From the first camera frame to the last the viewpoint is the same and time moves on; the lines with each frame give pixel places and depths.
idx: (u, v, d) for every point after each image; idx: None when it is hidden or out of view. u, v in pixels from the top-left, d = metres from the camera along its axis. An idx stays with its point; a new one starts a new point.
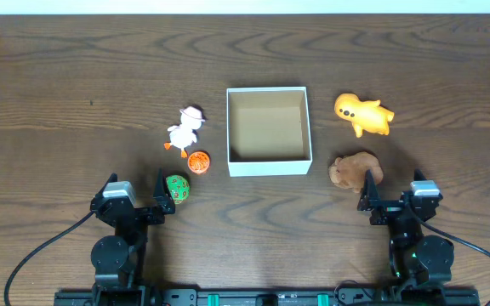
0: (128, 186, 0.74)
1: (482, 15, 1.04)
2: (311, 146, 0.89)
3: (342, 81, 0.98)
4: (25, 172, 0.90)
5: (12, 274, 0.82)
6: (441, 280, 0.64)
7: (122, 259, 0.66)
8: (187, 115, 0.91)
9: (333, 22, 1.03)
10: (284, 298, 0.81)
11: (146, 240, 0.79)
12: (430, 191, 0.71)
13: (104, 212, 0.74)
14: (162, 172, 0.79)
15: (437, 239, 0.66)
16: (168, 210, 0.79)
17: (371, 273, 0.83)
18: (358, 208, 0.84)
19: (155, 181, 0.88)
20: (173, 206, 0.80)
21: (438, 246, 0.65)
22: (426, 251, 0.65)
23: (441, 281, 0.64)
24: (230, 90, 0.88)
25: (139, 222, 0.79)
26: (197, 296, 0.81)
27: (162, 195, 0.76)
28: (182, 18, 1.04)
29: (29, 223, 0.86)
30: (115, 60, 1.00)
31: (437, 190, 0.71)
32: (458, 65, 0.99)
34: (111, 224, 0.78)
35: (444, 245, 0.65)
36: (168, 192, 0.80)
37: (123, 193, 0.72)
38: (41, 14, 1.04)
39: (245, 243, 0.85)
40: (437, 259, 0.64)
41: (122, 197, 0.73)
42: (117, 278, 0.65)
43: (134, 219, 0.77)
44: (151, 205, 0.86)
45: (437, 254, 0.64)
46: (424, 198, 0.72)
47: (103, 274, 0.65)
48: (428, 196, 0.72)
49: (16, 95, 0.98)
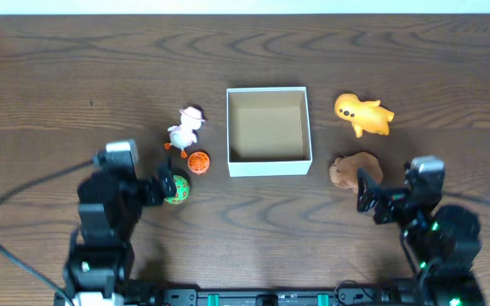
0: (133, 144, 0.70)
1: (482, 14, 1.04)
2: (311, 147, 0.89)
3: (342, 81, 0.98)
4: (25, 173, 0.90)
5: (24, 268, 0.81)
6: (471, 252, 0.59)
7: (111, 193, 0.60)
8: (187, 115, 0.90)
9: (333, 22, 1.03)
10: (284, 298, 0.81)
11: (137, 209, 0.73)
12: (435, 167, 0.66)
13: (104, 169, 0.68)
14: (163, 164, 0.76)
15: (460, 208, 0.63)
16: (170, 189, 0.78)
17: (371, 273, 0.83)
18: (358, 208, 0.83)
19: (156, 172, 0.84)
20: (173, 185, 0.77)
21: (463, 215, 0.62)
22: (449, 220, 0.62)
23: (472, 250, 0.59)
24: (230, 90, 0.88)
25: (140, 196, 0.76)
26: (197, 296, 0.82)
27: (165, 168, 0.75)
28: (182, 17, 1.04)
29: (29, 223, 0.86)
30: (116, 60, 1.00)
31: (441, 164, 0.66)
32: (458, 65, 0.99)
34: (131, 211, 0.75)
35: (467, 213, 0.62)
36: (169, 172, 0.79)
37: (125, 149, 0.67)
38: (40, 14, 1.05)
39: (245, 243, 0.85)
40: (462, 226, 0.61)
41: (125, 154, 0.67)
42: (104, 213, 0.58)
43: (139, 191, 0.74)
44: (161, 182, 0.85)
45: (464, 224, 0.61)
46: (430, 173, 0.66)
47: (89, 201, 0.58)
48: (434, 172, 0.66)
49: (14, 95, 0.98)
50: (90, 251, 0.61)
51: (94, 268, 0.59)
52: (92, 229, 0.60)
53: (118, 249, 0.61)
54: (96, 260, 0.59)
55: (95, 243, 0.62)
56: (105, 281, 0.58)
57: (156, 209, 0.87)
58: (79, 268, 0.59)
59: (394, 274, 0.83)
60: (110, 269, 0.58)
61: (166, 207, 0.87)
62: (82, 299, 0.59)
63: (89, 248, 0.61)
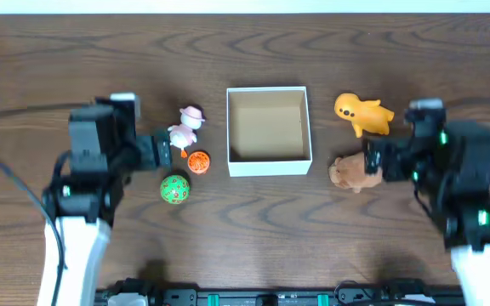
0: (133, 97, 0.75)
1: (483, 14, 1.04)
2: (311, 147, 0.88)
3: (342, 81, 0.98)
4: (25, 173, 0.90)
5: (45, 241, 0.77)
6: (484, 149, 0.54)
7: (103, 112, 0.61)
8: (190, 116, 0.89)
9: (333, 21, 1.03)
10: (284, 298, 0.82)
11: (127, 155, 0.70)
12: (430, 104, 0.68)
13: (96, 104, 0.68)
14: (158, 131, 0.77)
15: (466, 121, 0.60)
16: None
17: (371, 273, 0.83)
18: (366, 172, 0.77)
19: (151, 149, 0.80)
20: (168, 150, 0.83)
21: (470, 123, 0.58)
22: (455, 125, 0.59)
23: (487, 152, 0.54)
24: (230, 90, 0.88)
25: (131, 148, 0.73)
26: (197, 296, 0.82)
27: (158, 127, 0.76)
28: (181, 17, 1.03)
29: (29, 223, 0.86)
30: (115, 60, 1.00)
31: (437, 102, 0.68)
32: (458, 65, 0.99)
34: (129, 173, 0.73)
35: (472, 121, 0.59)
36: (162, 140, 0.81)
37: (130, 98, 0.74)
38: (39, 13, 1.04)
39: (245, 243, 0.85)
40: (469, 127, 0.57)
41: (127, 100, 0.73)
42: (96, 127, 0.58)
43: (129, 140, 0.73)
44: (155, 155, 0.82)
45: (469, 125, 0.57)
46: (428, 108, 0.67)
47: (79, 120, 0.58)
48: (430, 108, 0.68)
49: (14, 94, 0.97)
50: (74, 177, 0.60)
51: (75, 189, 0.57)
52: (81, 150, 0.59)
53: (105, 175, 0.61)
54: (79, 186, 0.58)
55: (83, 171, 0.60)
56: (90, 205, 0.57)
57: (156, 209, 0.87)
58: (60, 189, 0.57)
59: (393, 274, 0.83)
60: (94, 193, 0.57)
61: (167, 207, 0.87)
62: (64, 221, 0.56)
63: (74, 177, 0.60)
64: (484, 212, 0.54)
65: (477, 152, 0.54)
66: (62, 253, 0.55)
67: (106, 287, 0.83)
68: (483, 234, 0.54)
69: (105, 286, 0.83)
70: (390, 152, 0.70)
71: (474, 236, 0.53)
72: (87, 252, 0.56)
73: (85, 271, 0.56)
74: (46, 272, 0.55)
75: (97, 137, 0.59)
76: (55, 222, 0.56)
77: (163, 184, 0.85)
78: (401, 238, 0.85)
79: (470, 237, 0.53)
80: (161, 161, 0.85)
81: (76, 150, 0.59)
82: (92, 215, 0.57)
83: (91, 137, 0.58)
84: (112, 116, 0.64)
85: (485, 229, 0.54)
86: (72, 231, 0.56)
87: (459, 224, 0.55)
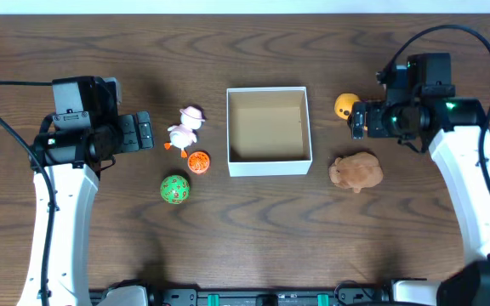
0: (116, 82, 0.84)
1: (483, 14, 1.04)
2: (311, 147, 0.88)
3: (342, 81, 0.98)
4: (24, 172, 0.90)
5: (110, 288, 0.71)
6: (442, 59, 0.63)
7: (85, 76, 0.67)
8: (188, 116, 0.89)
9: (333, 22, 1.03)
10: (284, 298, 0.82)
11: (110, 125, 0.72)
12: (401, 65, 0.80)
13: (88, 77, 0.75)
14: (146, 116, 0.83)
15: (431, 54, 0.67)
16: (145, 124, 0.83)
17: (371, 273, 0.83)
18: (354, 133, 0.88)
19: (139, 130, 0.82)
20: (150, 133, 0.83)
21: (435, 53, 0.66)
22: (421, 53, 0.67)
23: (445, 65, 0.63)
24: (230, 90, 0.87)
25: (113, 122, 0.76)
26: (197, 296, 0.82)
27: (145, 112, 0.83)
28: (182, 17, 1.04)
29: (29, 223, 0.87)
30: (115, 60, 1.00)
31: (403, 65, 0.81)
32: (458, 65, 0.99)
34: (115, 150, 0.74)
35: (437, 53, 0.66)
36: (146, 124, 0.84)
37: (114, 81, 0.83)
38: (39, 14, 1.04)
39: (245, 243, 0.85)
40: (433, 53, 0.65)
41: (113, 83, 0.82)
42: (76, 84, 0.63)
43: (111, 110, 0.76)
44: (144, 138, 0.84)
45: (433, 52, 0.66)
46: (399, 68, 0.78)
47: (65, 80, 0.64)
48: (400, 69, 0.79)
49: (14, 94, 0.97)
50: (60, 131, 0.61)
51: (60, 140, 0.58)
52: (65, 110, 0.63)
53: (88, 127, 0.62)
54: (64, 137, 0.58)
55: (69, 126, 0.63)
56: (75, 152, 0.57)
57: (156, 209, 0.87)
58: (48, 141, 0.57)
59: (393, 274, 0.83)
60: (77, 140, 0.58)
61: (167, 207, 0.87)
62: (54, 170, 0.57)
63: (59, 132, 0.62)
64: (450, 103, 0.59)
65: (434, 66, 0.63)
66: (52, 194, 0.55)
67: (106, 287, 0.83)
68: (453, 119, 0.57)
69: (105, 286, 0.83)
70: (370, 109, 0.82)
71: (446, 117, 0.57)
72: (76, 192, 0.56)
73: (76, 212, 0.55)
74: (37, 214, 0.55)
75: (80, 93, 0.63)
76: (45, 168, 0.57)
77: (163, 184, 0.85)
78: (401, 238, 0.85)
79: (440, 119, 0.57)
80: (144, 145, 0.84)
81: (61, 111, 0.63)
82: (78, 160, 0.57)
83: (76, 93, 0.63)
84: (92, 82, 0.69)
85: (452, 117, 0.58)
86: (61, 175, 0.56)
87: (428, 116, 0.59)
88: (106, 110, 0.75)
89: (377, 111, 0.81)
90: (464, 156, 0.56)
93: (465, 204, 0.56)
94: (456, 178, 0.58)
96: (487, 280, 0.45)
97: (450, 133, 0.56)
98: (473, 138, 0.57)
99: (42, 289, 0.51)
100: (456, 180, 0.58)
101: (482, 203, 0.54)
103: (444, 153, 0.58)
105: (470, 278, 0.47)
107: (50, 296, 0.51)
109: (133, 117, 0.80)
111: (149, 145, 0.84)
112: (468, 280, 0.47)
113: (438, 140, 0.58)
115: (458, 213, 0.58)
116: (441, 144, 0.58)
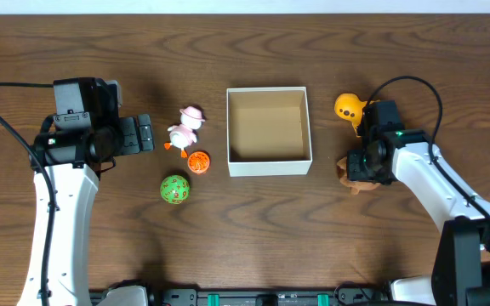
0: (116, 85, 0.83)
1: (483, 15, 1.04)
2: (311, 147, 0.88)
3: (342, 81, 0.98)
4: (24, 172, 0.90)
5: (118, 292, 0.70)
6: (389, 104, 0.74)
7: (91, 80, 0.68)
8: (189, 116, 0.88)
9: (333, 22, 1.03)
10: (284, 298, 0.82)
11: (111, 128, 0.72)
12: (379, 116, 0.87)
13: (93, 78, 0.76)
14: (146, 117, 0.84)
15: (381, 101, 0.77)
16: (145, 126, 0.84)
17: (371, 273, 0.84)
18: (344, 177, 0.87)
19: (139, 133, 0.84)
20: (150, 134, 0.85)
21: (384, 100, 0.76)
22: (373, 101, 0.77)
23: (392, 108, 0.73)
24: (231, 90, 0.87)
25: (112, 125, 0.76)
26: (197, 296, 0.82)
27: (145, 116, 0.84)
28: (181, 17, 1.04)
29: (29, 223, 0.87)
30: (115, 60, 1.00)
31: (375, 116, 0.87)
32: (459, 65, 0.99)
34: (116, 153, 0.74)
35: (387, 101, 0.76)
36: (144, 126, 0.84)
37: (114, 86, 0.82)
38: (38, 14, 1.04)
39: (245, 243, 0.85)
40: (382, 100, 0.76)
41: (114, 87, 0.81)
42: (79, 85, 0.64)
43: (112, 113, 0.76)
44: (143, 141, 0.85)
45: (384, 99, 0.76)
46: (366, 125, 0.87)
47: (65, 81, 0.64)
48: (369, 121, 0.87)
49: (13, 93, 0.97)
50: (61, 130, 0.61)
51: (59, 142, 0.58)
52: (65, 110, 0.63)
53: (89, 127, 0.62)
54: (62, 139, 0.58)
55: (70, 127, 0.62)
56: (75, 151, 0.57)
57: (157, 209, 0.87)
58: (48, 141, 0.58)
59: (394, 273, 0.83)
60: (78, 140, 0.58)
61: (167, 206, 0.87)
62: (54, 170, 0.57)
63: (59, 131, 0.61)
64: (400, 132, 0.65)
65: (382, 106, 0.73)
66: (52, 194, 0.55)
67: (107, 287, 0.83)
68: (406, 142, 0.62)
69: (105, 286, 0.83)
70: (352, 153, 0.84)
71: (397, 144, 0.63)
72: (76, 192, 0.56)
73: (76, 212, 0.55)
74: (38, 214, 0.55)
75: (80, 94, 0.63)
76: (45, 167, 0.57)
77: (163, 184, 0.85)
78: (402, 238, 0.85)
79: (392, 144, 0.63)
80: (144, 148, 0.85)
81: (61, 111, 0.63)
82: (78, 160, 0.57)
83: (76, 93, 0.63)
84: (95, 81, 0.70)
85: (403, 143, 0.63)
86: (61, 175, 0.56)
87: (384, 146, 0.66)
88: (110, 111, 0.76)
89: (353, 155, 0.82)
90: (417, 159, 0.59)
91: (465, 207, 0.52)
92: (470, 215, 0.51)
93: (430, 195, 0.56)
94: (415, 179, 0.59)
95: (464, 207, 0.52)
96: (461, 239, 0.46)
97: (404, 150, 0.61)
98: (422, 147, 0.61)
99: (42, 289, 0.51)
100: (417, 179, 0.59)
101: (439, 185, 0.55)
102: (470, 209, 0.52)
103: (401, 163, 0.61)
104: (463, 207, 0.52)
105: (447, 246, 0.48)
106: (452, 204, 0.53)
107: (50, 296, 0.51)
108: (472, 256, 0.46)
109: (134, 120, 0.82)
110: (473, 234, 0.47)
111: (149, 148, 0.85)
112: (446, 247, 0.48)
113: (396, 158, 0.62)
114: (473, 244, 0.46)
115: (429, 210, 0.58)
116: (400, 160, 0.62)
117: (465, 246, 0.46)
